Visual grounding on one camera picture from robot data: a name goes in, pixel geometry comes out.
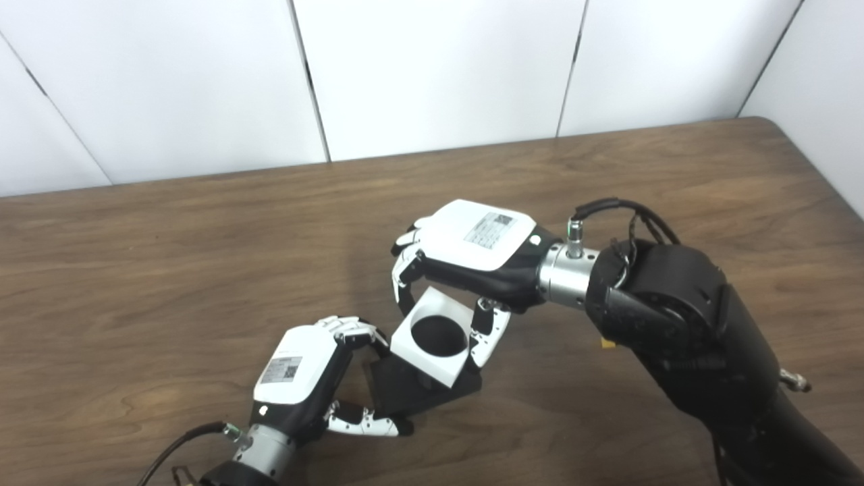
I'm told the white square piece with hole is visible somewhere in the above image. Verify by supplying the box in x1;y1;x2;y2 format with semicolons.
389;286;476;389

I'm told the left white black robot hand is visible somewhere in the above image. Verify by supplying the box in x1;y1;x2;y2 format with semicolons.
252;315;414;448

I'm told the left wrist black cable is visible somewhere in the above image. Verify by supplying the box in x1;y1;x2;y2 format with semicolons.
134;421;242;486

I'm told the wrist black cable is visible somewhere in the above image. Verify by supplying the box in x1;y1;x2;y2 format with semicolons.
134;421;242;486
566;197;684;272

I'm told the black peg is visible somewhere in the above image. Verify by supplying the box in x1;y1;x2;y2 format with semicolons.
367;316;484;417

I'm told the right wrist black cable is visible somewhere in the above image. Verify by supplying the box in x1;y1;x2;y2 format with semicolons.
566;197;684;272

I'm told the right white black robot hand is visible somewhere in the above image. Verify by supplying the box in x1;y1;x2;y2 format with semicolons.
391;198;565;369

